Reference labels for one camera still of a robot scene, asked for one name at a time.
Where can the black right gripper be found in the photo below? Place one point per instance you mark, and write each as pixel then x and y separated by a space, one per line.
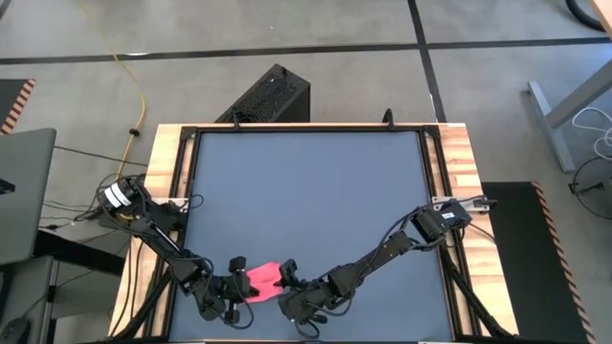
pixel 311 298

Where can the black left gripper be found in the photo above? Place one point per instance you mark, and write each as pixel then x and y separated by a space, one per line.
pixel 225 294

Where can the pink terry towel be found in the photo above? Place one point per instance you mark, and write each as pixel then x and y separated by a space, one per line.
pixel 263 282

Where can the black computer tower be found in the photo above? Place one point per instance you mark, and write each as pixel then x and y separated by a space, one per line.
pixel 272 95

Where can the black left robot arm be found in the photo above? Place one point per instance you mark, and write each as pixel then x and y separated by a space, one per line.
pixel 158 234

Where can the silver mounting bracket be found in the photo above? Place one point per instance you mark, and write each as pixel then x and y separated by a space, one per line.
pixel 178 201
pixel 478 204

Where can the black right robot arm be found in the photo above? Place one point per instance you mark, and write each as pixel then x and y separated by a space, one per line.
pixel 382 253

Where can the black mat orange-striped edge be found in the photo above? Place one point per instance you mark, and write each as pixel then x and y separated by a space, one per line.
pixel 9 95
pixel 516 263

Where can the black table frame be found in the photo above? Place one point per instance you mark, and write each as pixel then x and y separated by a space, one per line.
pixel 311 128

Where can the black camera clamp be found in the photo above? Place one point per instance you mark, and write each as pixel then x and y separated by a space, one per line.
pixel 389 119
pixel 235 122

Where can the grey table leg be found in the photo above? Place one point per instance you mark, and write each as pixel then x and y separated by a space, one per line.
pixel 550 124

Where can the black computer mouse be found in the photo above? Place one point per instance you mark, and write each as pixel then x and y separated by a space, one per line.
pixel 13 332

